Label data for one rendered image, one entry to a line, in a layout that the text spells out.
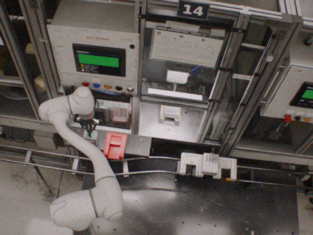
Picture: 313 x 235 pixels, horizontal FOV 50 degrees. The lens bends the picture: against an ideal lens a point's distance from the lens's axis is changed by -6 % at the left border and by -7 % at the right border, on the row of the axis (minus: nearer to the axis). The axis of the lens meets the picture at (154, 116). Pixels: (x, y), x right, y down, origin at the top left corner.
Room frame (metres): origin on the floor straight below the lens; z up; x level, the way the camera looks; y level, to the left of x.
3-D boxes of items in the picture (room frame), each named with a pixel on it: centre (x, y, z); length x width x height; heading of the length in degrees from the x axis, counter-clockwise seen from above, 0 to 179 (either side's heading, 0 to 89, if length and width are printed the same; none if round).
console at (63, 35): (1.18, 0.31, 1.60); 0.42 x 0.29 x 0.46; 89
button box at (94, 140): (0.98, 0.37, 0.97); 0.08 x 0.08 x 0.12; 89
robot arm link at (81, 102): (0.97, 0.38, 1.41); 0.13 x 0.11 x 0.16; 114
